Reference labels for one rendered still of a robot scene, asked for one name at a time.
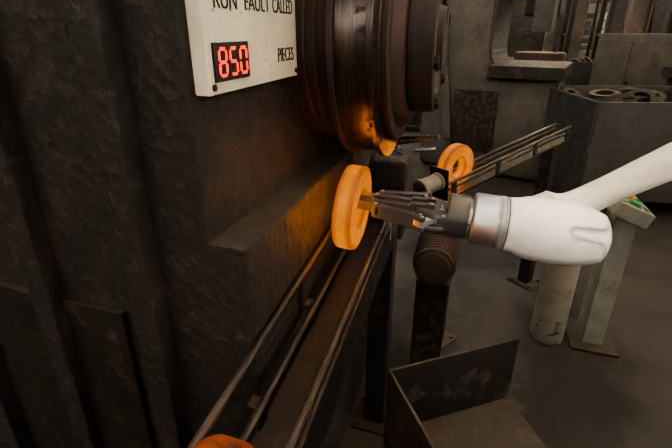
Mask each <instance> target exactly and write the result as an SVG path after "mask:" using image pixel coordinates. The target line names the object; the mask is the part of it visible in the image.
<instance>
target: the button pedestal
mask: <svg viewBox="0 0 672 448"><path fill-rule="evenodd" d="M634 196H635V195H634ZM625 200H626V201H627V202H624V201H619V202H617V203H615V204H613V205H610V206H608V207H607V212H606V216H607V217H608V218H609V221H610V224H611V228H612V243H611V246H610V249H609V251H608V253H607V254H606V256H605V258H604V259H603V260H602V261H601V262H600V263H596V264H593V265H592V269H591V273H590V276H589V280H588V284H587V288H586V292H585V295H584V299H583V303H582V307H581V311H580V314H579V318H578V320H576V319H571V318H568V320H567V324H566V328H565V331H566V335H567V338H568V342H569V345H570V349H574V350H579V351H584V352H589V353H594V354H600V355H605V356H610V357H615V358H618V357H619V356H618V354H617V351H616V349H615V347H614V344H613V342H612V340H611V337H610V335H609V333H608V330H607V326H608V322H609V319H610V315H611V312H612V309H613V305H614V302H615V299H616V295H617V292H618V288H619V285H620V282H621V278H622V275H623V272H624V268H625V265H626V261H627V258H628V255H629V251H630V248H631V245H632V241H633V238H634V234H635V231H636V228H637V226H639V227H641V228H643V229H647V228H648V226H649V225H650V224H651V223H652V222H653V220H654V219H655V218H656V217H655V216H654V215H653V214H652V213H651V212H650V211H649V210H648V209H647V208H646V206H645V205H644V204H643V203H642V202H641V201H640V200H639V199H638V198H637V197H636V196H635V198H634V200H636V201H638V202H640V203H641V204H642V207H641V208H640V207H637V206H635V205H633V204H631V203H630V202H629V200H630V198H626V199H625Z"/></svg>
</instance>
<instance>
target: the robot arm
mask: <svg viewBox="0 0 672 448"><path fill-rule="evenodd" d="M669 181H672V142H670V143H668V144H666V145H664V146H662V147H660V148H658V149H656V150H654V151H652V152H650V153H648V154H646V155H644V156H642V157H640V158H638V159H636V160H634V161H632V162H630V163H628V164H626V165H624V166H622V167H620V168H618V169H616V170H614V171H612V172H610V173H608V174H606V175H604V176H602V177H600V178H598V179H596V180H594V181H592V182H589V183H587V184H585V185H583V186H581V187H578V188H576V189H574V190H571V191H568V192H565V193H560V194H559V193H552V192H549V191H544V192H542V193H539V194H537V195H534V196H527V197H518V198H515V197H506V196H498V195H491V194H485V193H476V194H475V197H474V200H473V199H471V196H470V195H463V194H457V193H451V194H450V195H449V198H448V201H444V200H441V199H438V198H434V197H432V192H430V191H428V192H410V191H395V190H380V193H378V192H377V193H371V192H365V191H362V193H361V195H360V198H359V202H358V206H357V209H363V210H369V211H371V212H372V215H371V216H372V217H375V218H379V219H383V220H386V221H389V222H393V223H396V224H400V225H403V226H407V227H410V228H412V229H414V230H416V231H419V232H423V231H424V227H425V226H432V227H443V228H444V229H443V234H444V235H446V236H451V237H456V238H462V239H464V238H465V236H468V243H469V244H472V245H478V246H484V247H489V248H494V249H501V250H504V251H508V252H510V253H512V254H513V255H515V256H518V257H520V258H524V259H527V260H531V261H536V262H541V263H548V264H559V265H568V266H576V265H589V264H596V263H600V262H601V261H602V260H603V259H604V258H605V256H606V254H607V253H608V251H609V249H610V246H611V243H612V228H611V224H610V221H609V218H608V217H607V216H606V215H605V214H603V213H601V212H599V211H600V210H602V209H604V208H606V207H608V206H610V205H613V204H615V203H617V202H619V201H622V200H624V199H626V198H629V197H631V196H634V195H636V194H639V193H641V192H644V191H646V190H649V189H652V188H654V187H657V186H659V185H662V184H664V183H667V182H669Z"/></svg>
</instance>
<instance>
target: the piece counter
mask: <svg viewBox="0 0 672 448"><path fill-rule="evenodd" d="M240 47H241V49H245V46H240ZM234 49H236V46H231V47H230V50H229V56H230V60H231V61H232V63H235V62H237V59H234V60H232V57H231V50H234ZM241 49H239V53H240V59H242V55H241ZM219 50H220V51H221V50H225V47H219ZM220 51H218V59H219V61H221V57H220ZM245 53H246V58H248V56H247V48H246V49H245ZM225 57H226V60H228V57H227V50H225ZM226 60H225V61H221V64H226ZM221 64H220V65H219V69H220V75H222V78H224V77H228V75H227V74H228V73H229V68H228V63H227V64H226V68H227V74H222V68H221ZM240 65H241V71H242V72H243V74H245V73H247V70H249V69H248V61H246V66H247V70H245V71H243V68H242V62H240ZM238 72H239V64H238V62H237V72H234V73H233V76H234V75H238Z"/></svg>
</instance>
